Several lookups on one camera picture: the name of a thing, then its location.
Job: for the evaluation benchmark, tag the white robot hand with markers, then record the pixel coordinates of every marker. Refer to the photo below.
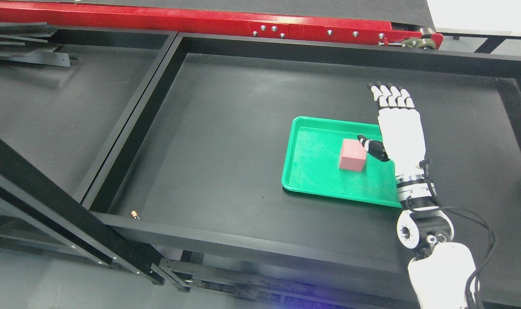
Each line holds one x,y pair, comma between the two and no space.
403,140

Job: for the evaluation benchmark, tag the pink block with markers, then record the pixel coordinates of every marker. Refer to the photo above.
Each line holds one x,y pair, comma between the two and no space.
352,155

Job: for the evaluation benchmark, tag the white robot forearm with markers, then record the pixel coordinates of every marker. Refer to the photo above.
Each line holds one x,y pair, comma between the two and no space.
440,269

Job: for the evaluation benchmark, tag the green tray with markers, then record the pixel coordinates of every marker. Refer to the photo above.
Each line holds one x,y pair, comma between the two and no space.
312,157

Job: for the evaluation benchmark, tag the black metal shelf right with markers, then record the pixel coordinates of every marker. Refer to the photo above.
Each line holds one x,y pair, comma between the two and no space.
233,150

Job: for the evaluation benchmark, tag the black metal shelf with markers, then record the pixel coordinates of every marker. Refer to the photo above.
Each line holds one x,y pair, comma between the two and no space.
63,121
233,150

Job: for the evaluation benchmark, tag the black metal shelf left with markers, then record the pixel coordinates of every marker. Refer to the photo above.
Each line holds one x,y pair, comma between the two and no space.
63,121

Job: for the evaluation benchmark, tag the small battery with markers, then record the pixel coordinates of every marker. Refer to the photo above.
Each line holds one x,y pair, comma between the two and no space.
135,215

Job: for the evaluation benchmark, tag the red conveyor frame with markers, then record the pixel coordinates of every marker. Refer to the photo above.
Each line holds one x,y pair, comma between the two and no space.
251,24

